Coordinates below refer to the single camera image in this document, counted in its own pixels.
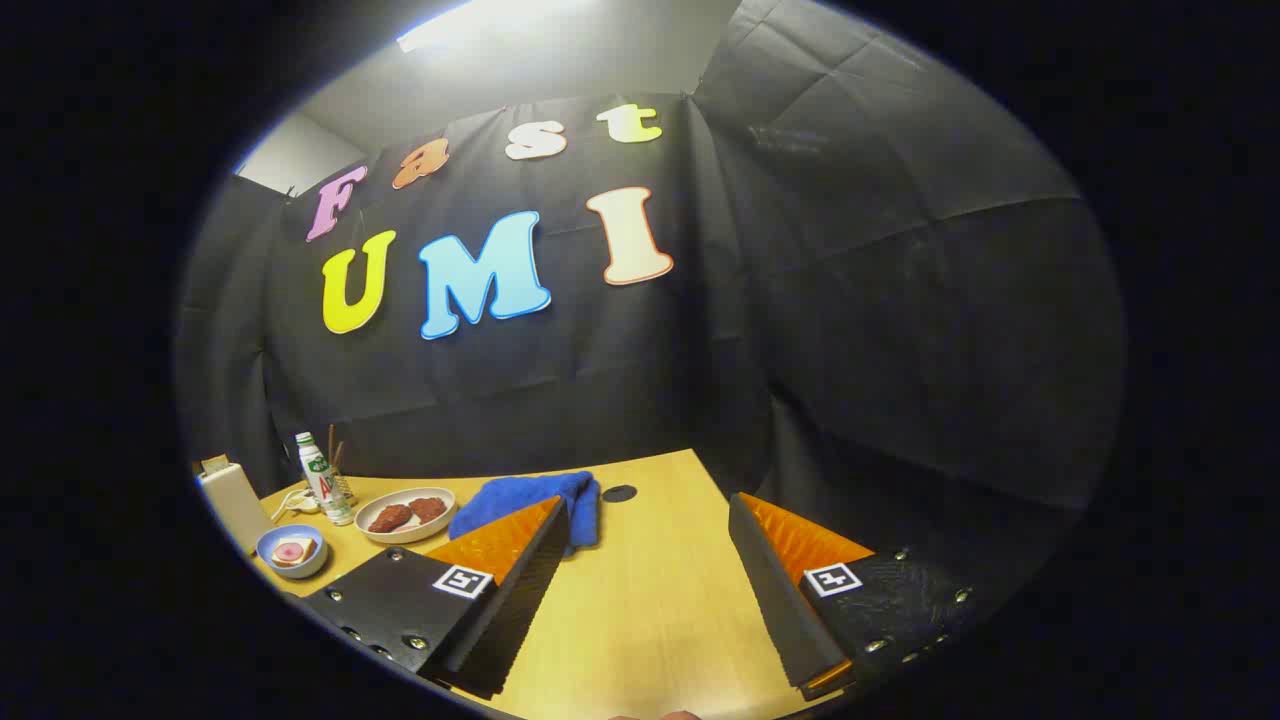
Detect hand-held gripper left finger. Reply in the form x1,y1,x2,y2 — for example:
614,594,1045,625
298,495,571,701

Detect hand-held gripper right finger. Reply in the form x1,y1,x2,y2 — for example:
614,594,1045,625
728,492,981,701

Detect blue folded towel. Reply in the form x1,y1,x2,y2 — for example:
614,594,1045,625
448,471,603,557

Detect beige round plate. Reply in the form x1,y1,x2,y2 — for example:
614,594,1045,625
354,487,458,545

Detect white green-capped drink bottle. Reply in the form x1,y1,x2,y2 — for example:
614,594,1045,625
295,432,356,527

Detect blue round plate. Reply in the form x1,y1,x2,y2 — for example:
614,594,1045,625
256,525,330,580

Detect black backdrop cloth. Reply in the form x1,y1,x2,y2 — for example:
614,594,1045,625
175,0,1129,576

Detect white toaster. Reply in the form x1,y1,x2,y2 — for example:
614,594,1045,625
196,462,276,557

